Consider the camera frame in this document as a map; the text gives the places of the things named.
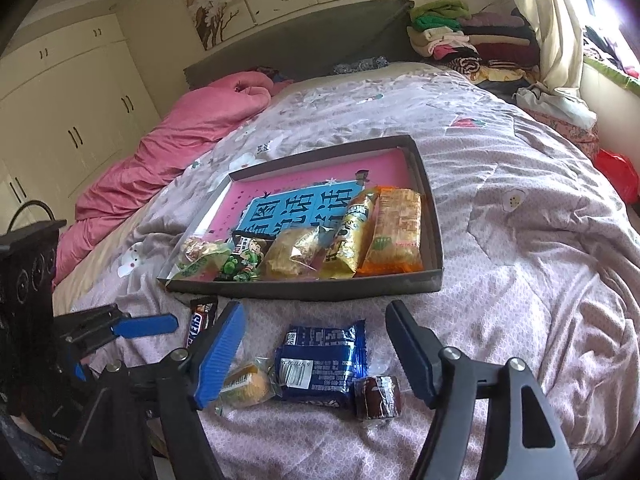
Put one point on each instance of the pile of clothes on windowsill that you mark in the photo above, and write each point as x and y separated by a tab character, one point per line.
607	50

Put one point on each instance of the yellow snack packet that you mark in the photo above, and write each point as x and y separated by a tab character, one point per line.
350	245

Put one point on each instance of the pink floral cloth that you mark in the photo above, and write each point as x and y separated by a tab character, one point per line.
575	135

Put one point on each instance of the clear snack packet green label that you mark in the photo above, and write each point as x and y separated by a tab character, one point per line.
200	265

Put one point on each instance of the brown candy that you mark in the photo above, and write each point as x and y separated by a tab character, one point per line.
377	397

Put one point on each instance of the cream curtain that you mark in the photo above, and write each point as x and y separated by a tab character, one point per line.
550	35

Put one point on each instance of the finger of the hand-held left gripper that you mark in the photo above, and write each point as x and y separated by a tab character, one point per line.
80	374
145	325

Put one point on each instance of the pink duvet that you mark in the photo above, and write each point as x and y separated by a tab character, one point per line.
165	140

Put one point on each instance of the orange cracker packet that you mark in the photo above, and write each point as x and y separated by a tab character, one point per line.
395	235

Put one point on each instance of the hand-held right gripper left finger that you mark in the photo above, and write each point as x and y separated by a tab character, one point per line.
220	355

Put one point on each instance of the shallow cardboard box pink inside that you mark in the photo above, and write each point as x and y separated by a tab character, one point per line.
320	180

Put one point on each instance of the green windowsill cloth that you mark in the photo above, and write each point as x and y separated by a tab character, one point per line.
610	75

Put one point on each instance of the white plastic bag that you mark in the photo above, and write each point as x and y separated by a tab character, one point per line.
555	105

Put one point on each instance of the cream wardrobe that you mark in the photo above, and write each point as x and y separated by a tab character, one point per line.
75	85

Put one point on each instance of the blue snack packet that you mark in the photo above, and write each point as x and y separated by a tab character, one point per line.
320	360

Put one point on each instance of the yellow cake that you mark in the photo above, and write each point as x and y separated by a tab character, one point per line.
247	385

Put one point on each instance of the green and black snack packet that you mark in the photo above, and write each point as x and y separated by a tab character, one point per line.
245	257

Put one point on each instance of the dark cloth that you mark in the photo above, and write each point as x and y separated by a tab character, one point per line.
25	460

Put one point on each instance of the red plastic bag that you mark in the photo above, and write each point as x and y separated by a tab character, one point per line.
620	175

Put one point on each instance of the grey bed headboard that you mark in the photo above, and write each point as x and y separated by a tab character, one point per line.
300	45

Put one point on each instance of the person's left hand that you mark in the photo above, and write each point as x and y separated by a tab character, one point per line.
30	435

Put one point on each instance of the dark patterned pillow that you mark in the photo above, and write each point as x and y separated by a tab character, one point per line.
360	65

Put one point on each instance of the brown chocolate bar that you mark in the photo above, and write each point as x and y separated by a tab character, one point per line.
200	322

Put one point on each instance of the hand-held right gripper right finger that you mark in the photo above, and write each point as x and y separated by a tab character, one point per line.
412	360

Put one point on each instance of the gold crinkled snack packet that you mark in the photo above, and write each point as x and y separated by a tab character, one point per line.
290	257

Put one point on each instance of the stack of folded clothes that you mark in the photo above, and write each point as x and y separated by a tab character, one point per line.
475	40

